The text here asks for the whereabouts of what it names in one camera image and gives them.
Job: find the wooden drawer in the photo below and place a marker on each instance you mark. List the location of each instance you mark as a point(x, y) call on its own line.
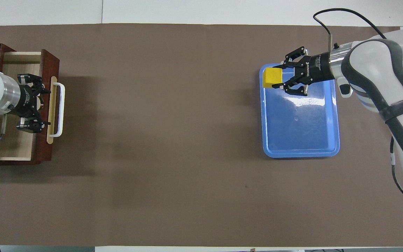
point(16, 147)

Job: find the blue plastic tray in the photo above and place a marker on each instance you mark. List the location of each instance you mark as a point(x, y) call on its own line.
point(299, 122)

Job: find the yellow cube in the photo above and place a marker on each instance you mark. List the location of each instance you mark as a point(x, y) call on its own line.
point(272, 77)

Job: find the brown table mat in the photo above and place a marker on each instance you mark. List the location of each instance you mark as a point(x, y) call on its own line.
point(152, 140)

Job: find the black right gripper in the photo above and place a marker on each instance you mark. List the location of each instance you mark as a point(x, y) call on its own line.
point(317, 68)

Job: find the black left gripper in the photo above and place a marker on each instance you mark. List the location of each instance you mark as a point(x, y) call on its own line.
point(26, 101)

